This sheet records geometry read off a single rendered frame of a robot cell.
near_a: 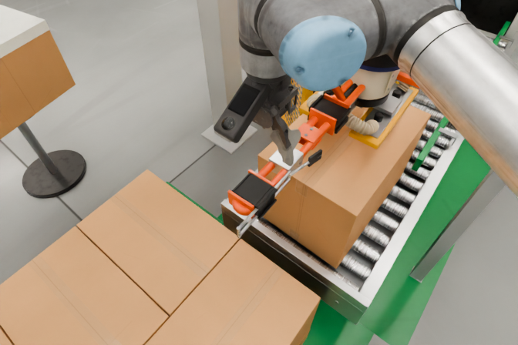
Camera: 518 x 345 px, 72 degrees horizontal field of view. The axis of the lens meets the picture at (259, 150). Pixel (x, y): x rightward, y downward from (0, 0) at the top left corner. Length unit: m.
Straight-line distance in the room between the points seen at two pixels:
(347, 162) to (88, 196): 1.77
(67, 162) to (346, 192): 2.04
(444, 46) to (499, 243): 2.17
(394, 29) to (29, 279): 1.57
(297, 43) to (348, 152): 0.95
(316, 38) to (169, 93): 2.74
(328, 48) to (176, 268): 1.25
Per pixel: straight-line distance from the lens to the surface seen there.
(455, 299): 2.27
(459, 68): 0.44
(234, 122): 0.59
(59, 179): 2.70
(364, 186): 1.24
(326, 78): 0.44
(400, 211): 1.74
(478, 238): 2.52
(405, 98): 1.34
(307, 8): 0.44
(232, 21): 2.09
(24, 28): 2.12
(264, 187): 0.83
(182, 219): 1.63
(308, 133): 0.97
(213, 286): 1.48
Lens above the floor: 1.92
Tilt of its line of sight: 49 degrees down
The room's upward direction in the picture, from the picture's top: straight up
